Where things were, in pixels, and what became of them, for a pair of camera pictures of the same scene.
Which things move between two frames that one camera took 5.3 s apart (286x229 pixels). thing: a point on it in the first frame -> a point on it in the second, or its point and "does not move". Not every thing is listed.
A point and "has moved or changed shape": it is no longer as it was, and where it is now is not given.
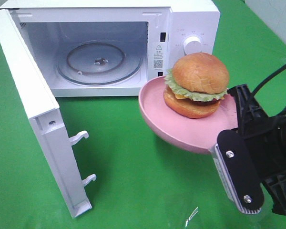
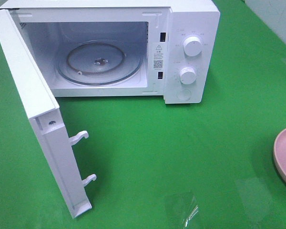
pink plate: [197, 134] has moved or changed shape
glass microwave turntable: [99, 62] does not move
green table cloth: [142, 181] does not move
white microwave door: [45, 115] does not move
